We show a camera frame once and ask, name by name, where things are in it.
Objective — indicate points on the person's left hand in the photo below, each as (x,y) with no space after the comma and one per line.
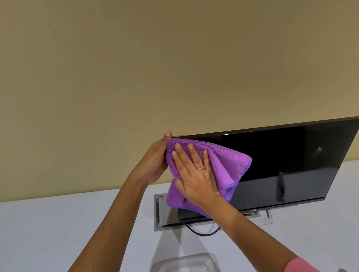
(153,163)

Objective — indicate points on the person's right hand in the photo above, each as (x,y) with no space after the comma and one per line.
(195,182)

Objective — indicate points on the purple microfiber cloth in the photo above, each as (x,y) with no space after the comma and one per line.
(225,166)

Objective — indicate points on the clear plastic container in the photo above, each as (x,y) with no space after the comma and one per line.
(188,268)

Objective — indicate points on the black Dell monitor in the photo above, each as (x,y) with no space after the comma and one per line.
(291,163)

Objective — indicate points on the person's right forearm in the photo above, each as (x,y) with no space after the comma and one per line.
(252,241)

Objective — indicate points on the person's left forearm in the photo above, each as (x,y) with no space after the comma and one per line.
(110,229)

